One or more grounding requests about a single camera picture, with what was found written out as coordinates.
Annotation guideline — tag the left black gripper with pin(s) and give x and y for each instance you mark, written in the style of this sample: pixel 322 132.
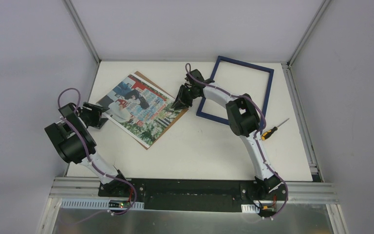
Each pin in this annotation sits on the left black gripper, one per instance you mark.
pixel 94 114

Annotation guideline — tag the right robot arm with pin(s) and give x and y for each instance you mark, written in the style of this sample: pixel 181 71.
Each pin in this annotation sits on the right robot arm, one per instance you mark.
pixel 244 120

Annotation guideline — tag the brown frame backing board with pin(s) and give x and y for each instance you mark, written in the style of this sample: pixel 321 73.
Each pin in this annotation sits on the brown frame backing board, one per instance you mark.
pixel 182 112

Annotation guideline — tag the white cable duct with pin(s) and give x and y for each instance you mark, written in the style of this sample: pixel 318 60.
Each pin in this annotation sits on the white cable duct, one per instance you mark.
pixel 100 204
pixel 250 209

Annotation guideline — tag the black yellow screwdriver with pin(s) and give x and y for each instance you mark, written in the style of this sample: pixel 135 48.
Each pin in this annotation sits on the black yellow screwdriver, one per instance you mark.
pixel 266 135

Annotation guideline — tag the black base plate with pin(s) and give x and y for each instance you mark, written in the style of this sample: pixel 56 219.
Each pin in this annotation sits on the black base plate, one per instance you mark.
pixel 190 195

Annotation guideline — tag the left white cable duct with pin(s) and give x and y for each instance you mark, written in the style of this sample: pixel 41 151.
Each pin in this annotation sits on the left white cable duct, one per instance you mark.
pixel 100 204

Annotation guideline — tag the colourful photo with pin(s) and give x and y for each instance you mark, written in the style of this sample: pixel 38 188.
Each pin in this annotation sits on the colourful photo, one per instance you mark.
pixel 139 109

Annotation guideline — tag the blue wooden picture frame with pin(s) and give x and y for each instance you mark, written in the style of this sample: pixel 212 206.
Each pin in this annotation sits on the blue wooden picture frame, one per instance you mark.
pixel 269 71

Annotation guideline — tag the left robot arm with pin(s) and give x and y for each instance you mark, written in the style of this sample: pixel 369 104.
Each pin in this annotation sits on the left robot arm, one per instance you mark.
pixel 74 144

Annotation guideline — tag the right white cable duct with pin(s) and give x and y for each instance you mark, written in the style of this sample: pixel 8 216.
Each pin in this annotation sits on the right white cable duct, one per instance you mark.
pixel 250 209

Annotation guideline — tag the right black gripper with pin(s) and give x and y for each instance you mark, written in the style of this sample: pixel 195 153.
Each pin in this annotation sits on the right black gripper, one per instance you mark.
pixel 186 94

